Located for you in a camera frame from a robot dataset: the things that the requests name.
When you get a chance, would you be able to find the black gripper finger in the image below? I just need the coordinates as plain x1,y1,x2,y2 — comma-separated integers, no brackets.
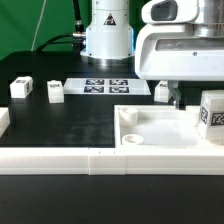
168,81,181,109

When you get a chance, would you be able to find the white square tabletop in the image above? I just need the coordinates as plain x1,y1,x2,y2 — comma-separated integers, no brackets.
114,105,224,148

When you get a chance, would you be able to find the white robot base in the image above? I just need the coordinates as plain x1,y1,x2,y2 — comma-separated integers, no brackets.
80,0,135,66

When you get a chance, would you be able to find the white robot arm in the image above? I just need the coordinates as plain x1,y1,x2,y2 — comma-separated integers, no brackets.
135,0,224,109

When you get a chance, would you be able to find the white marker sheet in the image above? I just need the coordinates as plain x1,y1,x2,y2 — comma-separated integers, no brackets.
64,78,151,95

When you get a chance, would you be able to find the white U-shaped fence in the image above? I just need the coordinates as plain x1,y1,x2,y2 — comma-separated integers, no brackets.
0,107,224,176

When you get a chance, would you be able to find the black cable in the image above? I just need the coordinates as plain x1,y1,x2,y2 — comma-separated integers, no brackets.
34,0,88,53

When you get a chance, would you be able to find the white thin cable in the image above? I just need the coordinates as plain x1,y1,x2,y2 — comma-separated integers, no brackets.
31,0,48,52

